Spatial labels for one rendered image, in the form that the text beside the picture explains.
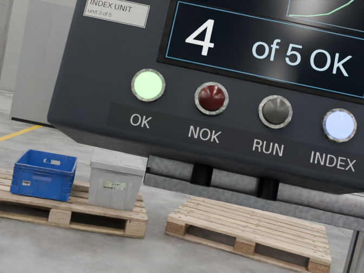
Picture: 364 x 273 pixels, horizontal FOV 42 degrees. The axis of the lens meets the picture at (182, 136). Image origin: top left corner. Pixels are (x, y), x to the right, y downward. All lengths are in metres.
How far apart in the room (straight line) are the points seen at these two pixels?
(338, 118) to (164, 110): 0.13
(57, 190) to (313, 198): 3.09
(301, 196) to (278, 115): 0.11
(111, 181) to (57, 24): 4.85
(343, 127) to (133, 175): 3.10
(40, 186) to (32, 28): 4.87
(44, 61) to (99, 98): 7.61
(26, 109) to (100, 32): 7.69
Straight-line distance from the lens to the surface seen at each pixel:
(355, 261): 0.48
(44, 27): 8.02
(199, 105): 0.37
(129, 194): 3.48
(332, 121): 0.38
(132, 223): 3.41
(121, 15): 0.39
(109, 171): 3.43
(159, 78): 0.37
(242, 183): 0.44
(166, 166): 0.44
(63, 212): 3.40
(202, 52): 0.38
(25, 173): 3.47
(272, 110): 0.37
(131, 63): 0.38
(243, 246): 3.56
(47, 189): 3.48
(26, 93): 8.06
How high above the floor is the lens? 1.12
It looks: 6 degrees down
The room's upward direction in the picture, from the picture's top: 12 degrees clockwise
